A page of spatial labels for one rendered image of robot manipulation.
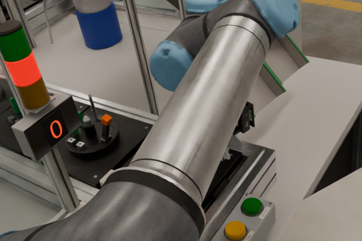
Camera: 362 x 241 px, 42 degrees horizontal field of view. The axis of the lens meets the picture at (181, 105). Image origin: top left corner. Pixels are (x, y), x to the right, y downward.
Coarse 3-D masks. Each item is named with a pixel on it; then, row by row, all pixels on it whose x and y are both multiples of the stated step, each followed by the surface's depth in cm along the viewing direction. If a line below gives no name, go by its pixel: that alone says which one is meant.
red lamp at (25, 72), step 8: (32, 56) 83; (8, 64) 81; (16, 64) 81; (24, 64) 82; (32, 64) 83; (16, 72) 82; (24, 72) 82; (32, 72) 83; (16, 80) 83; (24, 80) 83; (32, 80) 84
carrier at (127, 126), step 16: (80, 112) 123; (96, 112) 127; (112, 112) 133; (80, 128) 127; (96, 128) 125; (112, 128) 124; (128, 128) 126; (144, 128) 125; (64, 144) 125; (80, 144) 118; (96, 144) 119; (112, 144) 120; (128, 144) 121; (64, 160) 119; (80, 160) 118; (96, 160) 117; (112, 160) 117; (80, 176) 114; (96, 176) 112
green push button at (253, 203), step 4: (244, 200) 99; (248, 200) 99; (252, 200) 99; (256, 200) 99; (244, 204) 98; (248, 204) 98; (252, 204) 98; (256, 204) 98; (260, 204) 97; (244, 208) 98; (248, 208) 97; (252, 208) 97; (256, 208) 97; (260, 208) 97; (248, 212) 97; (252, 212) 97; (256, 212) 97
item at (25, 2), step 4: (0, 0) 212; (20, 0) 220; (24, 0) 219; (28, 0) 219; (32, 0) 218; (0, 4) 213; (4, 4) 210; (24, 4) 215; (28, 4) 214; (32, 4) 214; (4, 8) 209; (24, 8) 211; (28, 8) 213; (4, 12) 210; (4, 16) 207; (8, 16) 206
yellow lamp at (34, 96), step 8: (40, 80) 85; (16, 88) 85; (24, 88) 84; (32, 88) 84; (40, 88) 85; (24, 96) 85; (32, 96) 85; (40, 96) 86; (48, 96) 88; (24, 104) 86; (32, 104) 86; (40, 104) 86
